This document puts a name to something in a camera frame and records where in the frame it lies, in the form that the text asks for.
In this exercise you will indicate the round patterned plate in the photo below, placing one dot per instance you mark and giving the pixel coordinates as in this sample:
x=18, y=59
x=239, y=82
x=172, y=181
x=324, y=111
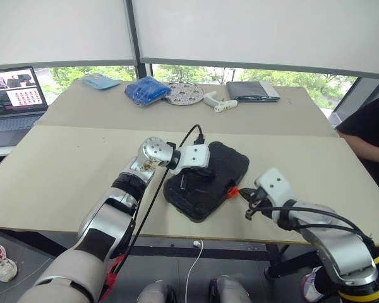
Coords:
x=187, y=94

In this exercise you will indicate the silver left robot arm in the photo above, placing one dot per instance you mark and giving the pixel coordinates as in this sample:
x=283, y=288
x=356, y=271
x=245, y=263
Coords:
x=107, y=217

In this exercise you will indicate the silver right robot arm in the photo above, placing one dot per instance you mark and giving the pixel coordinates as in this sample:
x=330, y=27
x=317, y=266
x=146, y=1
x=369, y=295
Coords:
x=334, y=246

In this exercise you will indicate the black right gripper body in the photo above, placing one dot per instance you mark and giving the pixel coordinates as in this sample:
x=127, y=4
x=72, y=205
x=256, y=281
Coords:
x=260, y=200

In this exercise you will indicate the grey rounded cover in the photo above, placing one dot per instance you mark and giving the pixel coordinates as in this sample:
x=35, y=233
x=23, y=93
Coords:
x=156, y=293
x=229, y=288

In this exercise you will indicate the black table frame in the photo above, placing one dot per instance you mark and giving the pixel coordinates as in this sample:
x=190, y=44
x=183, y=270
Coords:
x=208, y=252

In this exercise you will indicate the light blue cloth pack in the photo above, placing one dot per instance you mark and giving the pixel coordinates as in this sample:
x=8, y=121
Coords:
x=99, y=81

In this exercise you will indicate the blue plastic bag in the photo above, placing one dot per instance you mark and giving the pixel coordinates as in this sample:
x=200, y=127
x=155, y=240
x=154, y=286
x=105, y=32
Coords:
x=145, y=91

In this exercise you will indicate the person in black shirt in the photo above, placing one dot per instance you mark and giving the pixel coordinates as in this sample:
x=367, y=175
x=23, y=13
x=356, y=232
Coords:
x=372, y=126

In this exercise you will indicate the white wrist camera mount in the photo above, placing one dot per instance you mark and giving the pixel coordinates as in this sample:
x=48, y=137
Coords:
x=273, y=186
x=192, y=156

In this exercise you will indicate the open laptop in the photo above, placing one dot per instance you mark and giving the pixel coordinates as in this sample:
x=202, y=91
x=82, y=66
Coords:
x=15, y=91

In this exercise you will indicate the grey folder with white edge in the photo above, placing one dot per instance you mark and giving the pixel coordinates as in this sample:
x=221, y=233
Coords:
x=246, y=91

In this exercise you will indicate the narrow white roller blind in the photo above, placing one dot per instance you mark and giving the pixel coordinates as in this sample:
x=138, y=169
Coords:
x=50, y=28

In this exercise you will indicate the white sneaker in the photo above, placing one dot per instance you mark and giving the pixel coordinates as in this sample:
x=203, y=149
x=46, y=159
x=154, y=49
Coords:
x=1, y=263
x=310, y=284

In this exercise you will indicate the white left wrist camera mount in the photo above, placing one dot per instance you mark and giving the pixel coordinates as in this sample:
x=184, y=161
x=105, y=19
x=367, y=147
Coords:
x=192, y=156

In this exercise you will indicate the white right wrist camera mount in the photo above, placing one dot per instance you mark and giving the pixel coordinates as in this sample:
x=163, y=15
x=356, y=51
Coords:
x=273, y=186

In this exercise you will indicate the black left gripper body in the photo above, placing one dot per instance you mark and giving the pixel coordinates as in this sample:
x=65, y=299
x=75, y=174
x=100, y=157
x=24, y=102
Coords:
x=188, y=176

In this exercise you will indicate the black plastic tool case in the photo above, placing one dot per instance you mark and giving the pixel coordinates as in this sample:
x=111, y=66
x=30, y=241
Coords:
x=208, y=192

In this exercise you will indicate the wide white roller blind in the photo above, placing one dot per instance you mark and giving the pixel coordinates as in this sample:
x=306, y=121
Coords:
x=256, y=28

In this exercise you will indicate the dark window post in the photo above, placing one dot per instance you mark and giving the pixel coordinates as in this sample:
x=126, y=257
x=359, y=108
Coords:
x=143, y=67

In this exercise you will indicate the person's bare forearm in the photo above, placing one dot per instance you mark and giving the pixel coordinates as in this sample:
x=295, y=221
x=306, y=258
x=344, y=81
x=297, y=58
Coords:
x=357, y=146

